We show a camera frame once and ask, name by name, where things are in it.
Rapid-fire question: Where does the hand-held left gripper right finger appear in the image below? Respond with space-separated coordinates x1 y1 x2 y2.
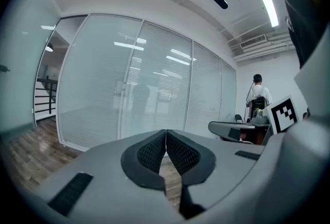
166 129 266 220

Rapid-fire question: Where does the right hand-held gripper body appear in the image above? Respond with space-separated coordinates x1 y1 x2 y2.
251 94 300 146

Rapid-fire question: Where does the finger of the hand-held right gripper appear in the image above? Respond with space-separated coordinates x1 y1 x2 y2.
208 120 256 142

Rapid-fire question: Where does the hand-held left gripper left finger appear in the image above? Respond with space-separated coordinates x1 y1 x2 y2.
22 129 187 224

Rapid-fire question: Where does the white air vent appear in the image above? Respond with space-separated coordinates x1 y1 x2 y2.
239 33 269 50

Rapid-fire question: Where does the black stair railing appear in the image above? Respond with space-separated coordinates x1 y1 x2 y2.
34 77 58 116

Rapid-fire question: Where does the person's black shirt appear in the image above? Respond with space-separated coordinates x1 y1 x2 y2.
266 0 328 70

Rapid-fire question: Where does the long ceiling light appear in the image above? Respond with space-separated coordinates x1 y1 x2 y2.
256 0 280 28

